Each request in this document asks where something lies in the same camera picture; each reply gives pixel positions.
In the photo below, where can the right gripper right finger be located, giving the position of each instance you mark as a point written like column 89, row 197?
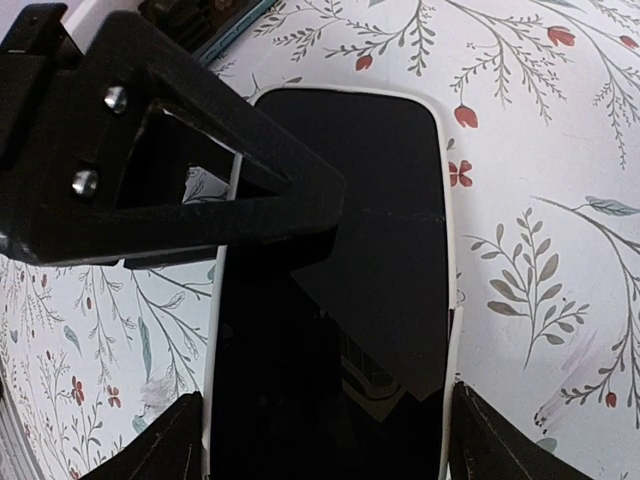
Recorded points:
column 485, row 445

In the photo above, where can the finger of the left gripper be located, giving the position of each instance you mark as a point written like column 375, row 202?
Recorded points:
column 141, row 155

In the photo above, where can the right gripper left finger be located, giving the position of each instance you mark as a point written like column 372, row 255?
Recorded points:
column 170, row 448

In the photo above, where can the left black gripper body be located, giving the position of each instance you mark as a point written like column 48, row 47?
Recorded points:
column 35, row 47

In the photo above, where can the dark teal phone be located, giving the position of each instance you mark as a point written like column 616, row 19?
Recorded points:
column 229, row 19

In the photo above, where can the floral patterned table mat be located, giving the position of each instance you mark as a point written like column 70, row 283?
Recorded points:
column 539, row 105

